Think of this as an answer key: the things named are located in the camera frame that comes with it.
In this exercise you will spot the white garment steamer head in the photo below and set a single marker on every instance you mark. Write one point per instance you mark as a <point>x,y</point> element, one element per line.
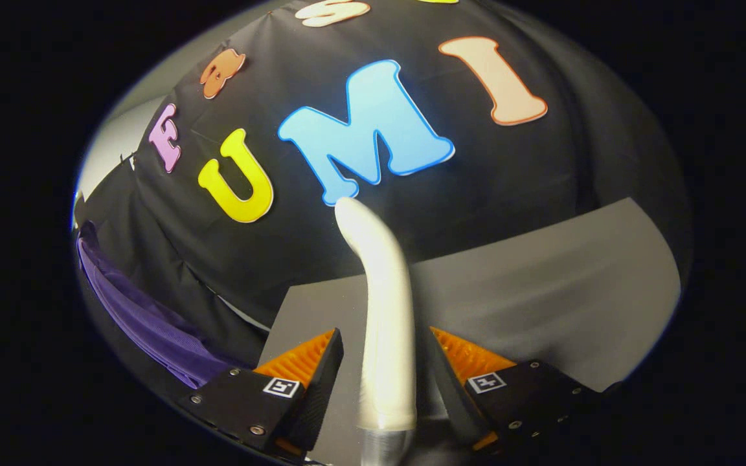
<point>386,323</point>

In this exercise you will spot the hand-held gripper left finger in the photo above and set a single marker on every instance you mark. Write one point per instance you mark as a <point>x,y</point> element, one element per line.
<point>321,388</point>

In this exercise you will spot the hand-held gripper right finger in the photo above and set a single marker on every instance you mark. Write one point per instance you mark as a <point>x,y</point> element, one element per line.
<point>454,395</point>

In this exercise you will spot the grey cabinet with dark top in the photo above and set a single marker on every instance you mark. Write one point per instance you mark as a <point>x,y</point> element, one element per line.
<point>541,291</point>

